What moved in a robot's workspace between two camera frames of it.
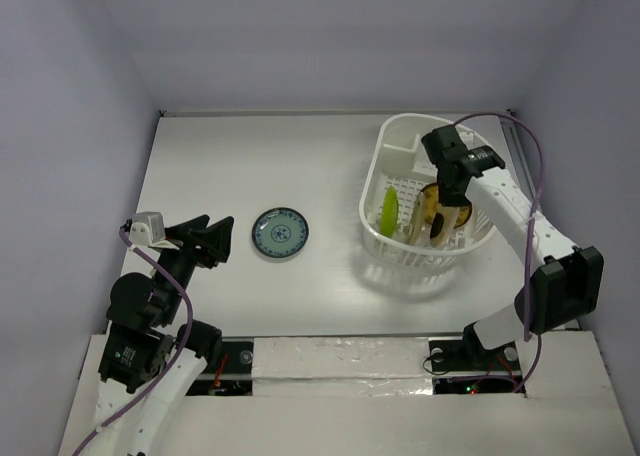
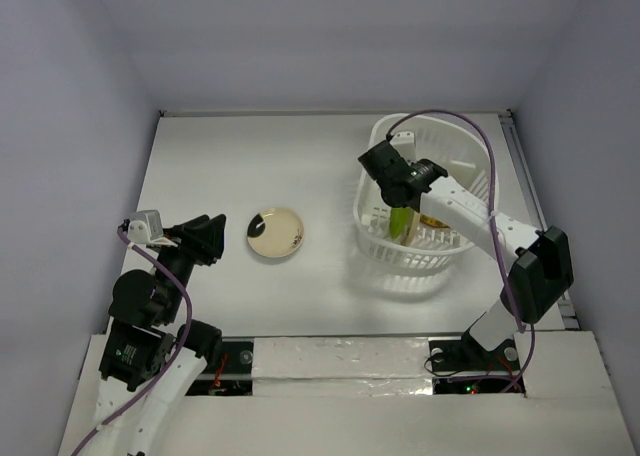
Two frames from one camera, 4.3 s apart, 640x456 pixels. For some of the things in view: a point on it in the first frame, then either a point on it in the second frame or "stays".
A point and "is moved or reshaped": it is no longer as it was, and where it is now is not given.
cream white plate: [444, 226] → [283, 233]
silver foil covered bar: [306, 366] stays
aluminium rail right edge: [520, 159] stays
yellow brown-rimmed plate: [432, 204] is moved or reshaped
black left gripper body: [190, 254] stays
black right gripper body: [451, 192] → [398, 196]
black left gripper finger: [188, 229] stays
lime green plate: [389, 213] is moved or reshaped
